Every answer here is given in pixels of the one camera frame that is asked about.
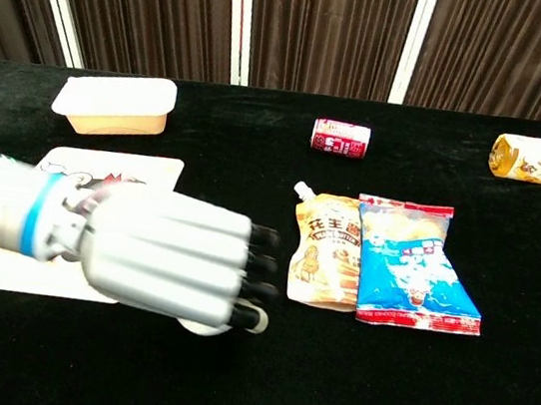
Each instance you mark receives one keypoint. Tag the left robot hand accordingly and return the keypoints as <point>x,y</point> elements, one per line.
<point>168,248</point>

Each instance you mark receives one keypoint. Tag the cartoon printed placemat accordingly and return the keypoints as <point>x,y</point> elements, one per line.
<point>154,171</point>

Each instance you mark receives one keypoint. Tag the beige peanut butter pouch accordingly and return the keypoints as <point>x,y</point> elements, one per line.
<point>319,249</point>

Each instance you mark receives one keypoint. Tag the white lidded food container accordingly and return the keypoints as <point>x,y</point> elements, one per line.
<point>113,100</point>

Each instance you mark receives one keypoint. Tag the small red drink can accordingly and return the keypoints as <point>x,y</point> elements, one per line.
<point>340,139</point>

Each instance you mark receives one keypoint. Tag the black velvet tablecloth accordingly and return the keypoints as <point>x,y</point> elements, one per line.
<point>324,396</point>

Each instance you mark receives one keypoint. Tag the blue snack bag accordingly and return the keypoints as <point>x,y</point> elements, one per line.
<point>407,272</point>

